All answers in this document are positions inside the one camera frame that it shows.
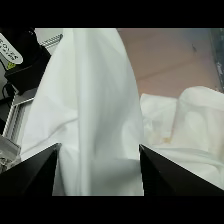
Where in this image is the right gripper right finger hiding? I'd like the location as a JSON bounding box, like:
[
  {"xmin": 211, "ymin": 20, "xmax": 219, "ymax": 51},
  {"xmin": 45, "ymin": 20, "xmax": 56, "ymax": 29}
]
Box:
[{"xmin": 138, "ymin": 143, "xmax": 224, "ymax": 197}]

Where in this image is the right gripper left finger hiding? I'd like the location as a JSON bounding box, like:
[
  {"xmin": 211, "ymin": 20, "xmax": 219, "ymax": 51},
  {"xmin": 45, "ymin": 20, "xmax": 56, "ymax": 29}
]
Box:
[{"xmin": 0, "ymin": 142, "xmax": 63, "ymax": 197}]

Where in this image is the white shirt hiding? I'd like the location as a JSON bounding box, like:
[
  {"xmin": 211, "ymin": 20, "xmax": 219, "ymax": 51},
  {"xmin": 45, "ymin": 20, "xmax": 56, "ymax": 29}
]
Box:
[{"xmin": 19, "ymin": 28, "xmax": 224, "ymax": 197}]

